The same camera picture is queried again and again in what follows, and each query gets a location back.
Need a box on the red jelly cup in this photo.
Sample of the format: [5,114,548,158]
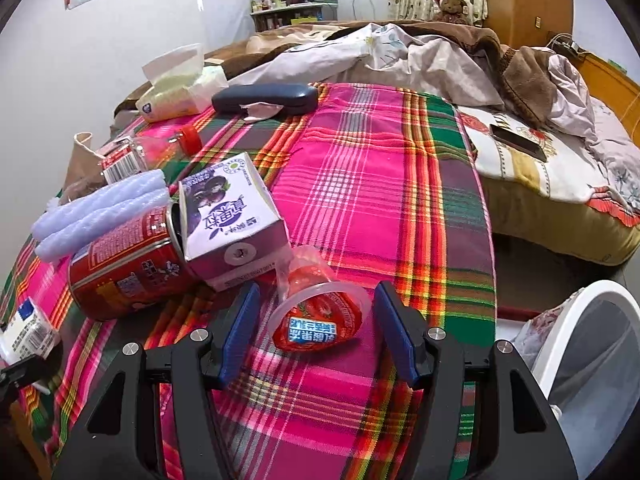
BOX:
[267,246,371,352]

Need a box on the purple milk carton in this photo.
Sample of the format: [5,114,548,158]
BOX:
[178,152,291,292]

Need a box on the white trash bin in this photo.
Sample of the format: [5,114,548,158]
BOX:
[511,280,639,479]

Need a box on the white blue milk carton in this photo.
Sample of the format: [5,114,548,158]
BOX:
[1,297,61,365]

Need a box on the pink plaid blanket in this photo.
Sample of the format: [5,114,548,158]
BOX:
[1,84,496,479]

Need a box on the floral bed sheet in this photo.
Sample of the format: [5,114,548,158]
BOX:
[458,106,639,266]

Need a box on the clear plastic bottle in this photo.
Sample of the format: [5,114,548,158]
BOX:
[100,125,203,184]

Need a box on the black smartphone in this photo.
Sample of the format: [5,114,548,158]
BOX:
[490,125,547,162]

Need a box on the dark blue glasses case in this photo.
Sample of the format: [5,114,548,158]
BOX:
[212,82,319,116]

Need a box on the tissue pack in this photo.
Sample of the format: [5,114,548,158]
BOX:
[136,44,228,122]

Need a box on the pale pink duvet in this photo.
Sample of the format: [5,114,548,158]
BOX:
[226,22,640,196]

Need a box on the wooden bed headboard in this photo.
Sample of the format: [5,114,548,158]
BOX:
[572,52,640,144]

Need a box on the teddy bear with hat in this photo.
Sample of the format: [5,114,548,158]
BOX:
[433,0,469,25]

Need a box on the white shelf with items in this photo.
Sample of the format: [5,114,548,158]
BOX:
[250,1,338,32]

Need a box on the wooden wardrobe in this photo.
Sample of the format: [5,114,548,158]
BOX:
[484,0,574,48]

